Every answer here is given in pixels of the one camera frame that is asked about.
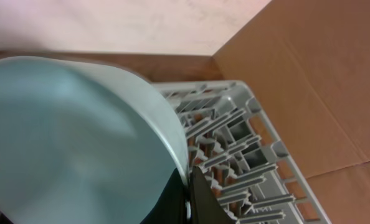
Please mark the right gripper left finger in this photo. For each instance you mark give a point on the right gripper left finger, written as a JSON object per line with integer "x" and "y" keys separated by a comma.
{"x": 171, "y": 205}

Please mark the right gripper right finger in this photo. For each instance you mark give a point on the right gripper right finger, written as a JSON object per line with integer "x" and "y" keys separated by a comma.
{"x": 205, "y": 208}

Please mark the light blue bowl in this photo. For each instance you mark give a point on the light blue bowl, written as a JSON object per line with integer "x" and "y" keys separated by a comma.
{"x": 83, "y": 142}

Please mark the grey plastic dishwasher rack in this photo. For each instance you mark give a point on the grey plastic dishwasher rack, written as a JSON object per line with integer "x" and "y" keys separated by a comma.
{"x": 245, "y": 162}

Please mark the brown cardboard box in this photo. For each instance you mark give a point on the brown cardboard box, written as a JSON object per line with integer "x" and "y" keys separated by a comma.
{"x": 308, "y": 64}

